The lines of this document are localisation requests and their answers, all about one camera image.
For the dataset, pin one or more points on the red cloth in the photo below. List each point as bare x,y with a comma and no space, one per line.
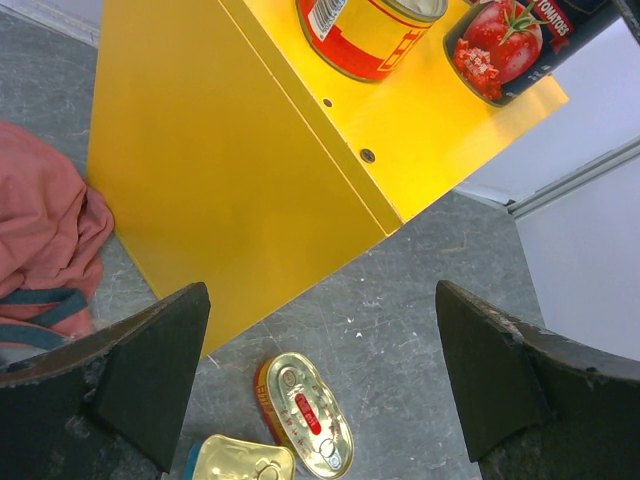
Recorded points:
52,228

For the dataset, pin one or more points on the round dark can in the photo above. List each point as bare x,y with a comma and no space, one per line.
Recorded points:
500,49

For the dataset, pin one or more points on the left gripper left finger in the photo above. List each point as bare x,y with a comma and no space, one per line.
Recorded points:
110,405

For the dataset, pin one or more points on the rectangular gold tin middle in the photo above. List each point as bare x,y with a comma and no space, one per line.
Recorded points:
220,457

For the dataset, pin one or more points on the yellow wooden cabinet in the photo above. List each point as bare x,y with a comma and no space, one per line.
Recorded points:
230,153

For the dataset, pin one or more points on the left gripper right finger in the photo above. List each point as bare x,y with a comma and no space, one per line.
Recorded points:
534,404

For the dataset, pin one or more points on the oval gold fish tin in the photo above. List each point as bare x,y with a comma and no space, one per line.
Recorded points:
366,40

